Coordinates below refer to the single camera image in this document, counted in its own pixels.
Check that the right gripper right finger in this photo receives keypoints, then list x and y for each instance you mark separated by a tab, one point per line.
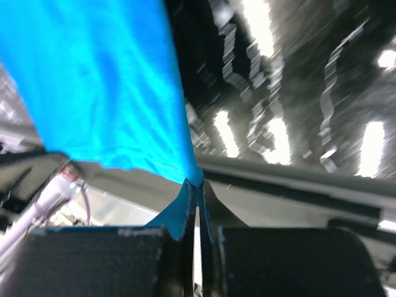
239	260

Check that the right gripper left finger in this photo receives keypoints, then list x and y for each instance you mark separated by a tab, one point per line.
151	260

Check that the blue t shirt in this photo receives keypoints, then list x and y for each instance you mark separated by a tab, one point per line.
101	82

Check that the black marble pattern mat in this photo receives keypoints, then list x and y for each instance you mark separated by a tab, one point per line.
308	84

